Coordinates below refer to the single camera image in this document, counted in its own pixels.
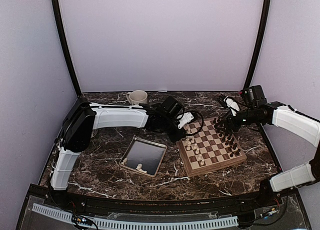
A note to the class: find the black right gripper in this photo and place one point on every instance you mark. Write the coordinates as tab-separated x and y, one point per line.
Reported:
228	120

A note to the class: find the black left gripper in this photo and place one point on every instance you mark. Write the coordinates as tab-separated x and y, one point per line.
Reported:
174	138

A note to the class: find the white chess queen piece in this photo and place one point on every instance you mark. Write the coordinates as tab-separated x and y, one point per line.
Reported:
187	140

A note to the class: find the white chess king piece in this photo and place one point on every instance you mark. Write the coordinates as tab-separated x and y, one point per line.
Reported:
188	147

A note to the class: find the wooden chessboard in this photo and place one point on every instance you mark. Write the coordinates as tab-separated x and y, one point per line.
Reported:
211	148

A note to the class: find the silver metal tray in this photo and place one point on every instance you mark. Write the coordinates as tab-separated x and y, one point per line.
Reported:
150	154

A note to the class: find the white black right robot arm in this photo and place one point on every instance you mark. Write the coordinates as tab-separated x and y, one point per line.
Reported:
256	109

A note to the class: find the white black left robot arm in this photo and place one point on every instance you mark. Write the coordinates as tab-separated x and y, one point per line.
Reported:
169	117

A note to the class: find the dark chess pieces row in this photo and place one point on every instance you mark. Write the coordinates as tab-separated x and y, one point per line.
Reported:
226	138

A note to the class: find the white pieces pile in tray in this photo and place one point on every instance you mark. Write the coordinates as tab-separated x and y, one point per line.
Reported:
133	165

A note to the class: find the white floral ceramic mug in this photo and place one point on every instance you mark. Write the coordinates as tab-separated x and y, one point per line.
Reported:
137	97

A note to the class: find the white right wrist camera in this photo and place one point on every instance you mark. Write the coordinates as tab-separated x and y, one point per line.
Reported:
230	103

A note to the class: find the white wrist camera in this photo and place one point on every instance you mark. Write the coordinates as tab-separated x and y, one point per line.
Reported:
186	118
230	103

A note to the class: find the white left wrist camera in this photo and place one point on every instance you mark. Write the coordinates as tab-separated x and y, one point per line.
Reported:
186	118

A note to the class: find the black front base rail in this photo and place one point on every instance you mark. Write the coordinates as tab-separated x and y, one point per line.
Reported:
239	204

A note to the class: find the right black frame post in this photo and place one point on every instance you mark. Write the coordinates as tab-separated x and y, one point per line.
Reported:
258	43

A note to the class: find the black frame post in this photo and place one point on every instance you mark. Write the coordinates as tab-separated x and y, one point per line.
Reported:
258	43
64	46

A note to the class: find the white slotted cable duct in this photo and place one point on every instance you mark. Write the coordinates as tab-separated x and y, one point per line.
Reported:
97	222

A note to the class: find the left black frame post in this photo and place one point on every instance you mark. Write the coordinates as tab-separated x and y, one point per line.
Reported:
64	46

